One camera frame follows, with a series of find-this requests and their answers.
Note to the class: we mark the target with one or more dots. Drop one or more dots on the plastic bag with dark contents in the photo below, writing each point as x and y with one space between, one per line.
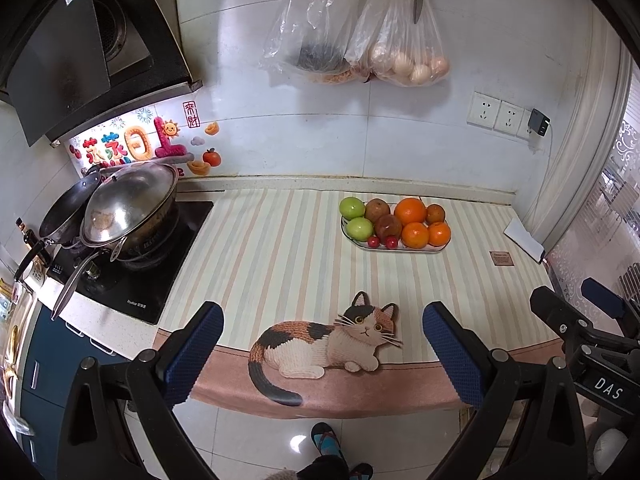
315 25

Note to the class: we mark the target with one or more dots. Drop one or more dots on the brown mat label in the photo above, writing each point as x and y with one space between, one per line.
501 258

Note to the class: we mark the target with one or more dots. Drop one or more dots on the red apple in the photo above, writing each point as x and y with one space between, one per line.
388 226

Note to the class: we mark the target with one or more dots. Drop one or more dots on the floral oval plate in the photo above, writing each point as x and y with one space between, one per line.
425 250

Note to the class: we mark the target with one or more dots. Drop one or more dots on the green apple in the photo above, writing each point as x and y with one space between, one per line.
351 207
360 228

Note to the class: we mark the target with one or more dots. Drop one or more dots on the black glass cooktop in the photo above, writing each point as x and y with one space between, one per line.
150 290

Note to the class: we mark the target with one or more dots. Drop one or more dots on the red seal wall sticker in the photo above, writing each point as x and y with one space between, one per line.
191 114

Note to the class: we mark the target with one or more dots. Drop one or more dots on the blue cabinet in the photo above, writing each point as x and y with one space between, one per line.
45 345

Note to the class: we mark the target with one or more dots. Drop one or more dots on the gold ingot wall sticker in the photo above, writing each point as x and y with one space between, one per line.
199 168

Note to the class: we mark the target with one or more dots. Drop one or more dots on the steel wok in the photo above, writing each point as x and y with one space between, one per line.
156 232

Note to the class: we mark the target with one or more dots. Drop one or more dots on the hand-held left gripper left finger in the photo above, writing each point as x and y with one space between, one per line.
197 345

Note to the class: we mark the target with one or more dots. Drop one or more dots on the orange ingot wall sticker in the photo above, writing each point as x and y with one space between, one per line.
212 128

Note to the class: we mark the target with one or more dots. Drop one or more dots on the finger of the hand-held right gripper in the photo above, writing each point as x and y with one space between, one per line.
602 295
555 310

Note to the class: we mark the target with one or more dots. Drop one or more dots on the brown pear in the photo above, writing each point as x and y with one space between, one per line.
377 209

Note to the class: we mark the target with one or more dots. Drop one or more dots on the steel wok lid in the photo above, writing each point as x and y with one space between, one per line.
130 195

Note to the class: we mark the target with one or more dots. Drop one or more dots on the dark fuzzy trouser leg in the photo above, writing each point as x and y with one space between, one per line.
320 469

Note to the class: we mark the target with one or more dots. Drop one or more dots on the blue slipper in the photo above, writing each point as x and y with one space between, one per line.
326 441
361 472

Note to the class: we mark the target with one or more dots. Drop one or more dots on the small brown fruit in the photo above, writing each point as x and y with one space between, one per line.
435 213

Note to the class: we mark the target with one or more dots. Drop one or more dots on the large orange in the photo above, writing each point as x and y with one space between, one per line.
410 211

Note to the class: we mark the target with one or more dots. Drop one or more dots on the black plug adapter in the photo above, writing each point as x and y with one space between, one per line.
539 122

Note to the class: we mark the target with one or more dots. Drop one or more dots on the white wall socket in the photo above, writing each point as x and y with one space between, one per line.
483 109
510 119

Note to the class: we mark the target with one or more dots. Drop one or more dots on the black frying pan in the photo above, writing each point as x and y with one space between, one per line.
60 215

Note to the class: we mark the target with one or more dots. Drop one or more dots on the striped cat print mat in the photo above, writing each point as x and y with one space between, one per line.
280 260

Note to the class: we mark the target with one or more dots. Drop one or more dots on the colourful lettering wall sticker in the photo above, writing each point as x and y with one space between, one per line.
135 145

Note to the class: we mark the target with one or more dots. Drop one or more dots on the plastic bag of eggs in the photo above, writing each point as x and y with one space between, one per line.
405 55

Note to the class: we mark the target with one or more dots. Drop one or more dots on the cherry tomato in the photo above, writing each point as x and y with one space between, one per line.
373 241
391 243

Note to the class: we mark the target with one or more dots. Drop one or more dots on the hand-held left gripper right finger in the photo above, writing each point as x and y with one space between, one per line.
445 345

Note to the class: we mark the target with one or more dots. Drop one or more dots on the patterned glass door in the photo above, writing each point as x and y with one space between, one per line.
600 200

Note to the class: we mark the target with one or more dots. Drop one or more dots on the black range hood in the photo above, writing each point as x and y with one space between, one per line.
60 50

